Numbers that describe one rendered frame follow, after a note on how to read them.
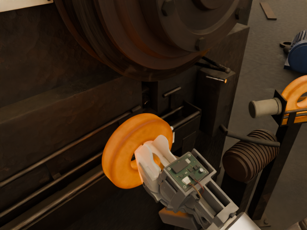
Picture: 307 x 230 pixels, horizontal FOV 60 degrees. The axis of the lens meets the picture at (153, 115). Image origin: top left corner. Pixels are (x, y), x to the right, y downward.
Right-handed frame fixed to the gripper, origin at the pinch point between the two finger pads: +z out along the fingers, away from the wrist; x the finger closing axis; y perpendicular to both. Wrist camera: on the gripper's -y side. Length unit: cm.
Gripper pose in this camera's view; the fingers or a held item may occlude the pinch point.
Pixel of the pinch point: (139, 144)
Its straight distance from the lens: 51.2
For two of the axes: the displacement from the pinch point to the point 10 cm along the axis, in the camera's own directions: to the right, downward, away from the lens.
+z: -6.2, -6.6, 4.1
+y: 1.9, -6.4, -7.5
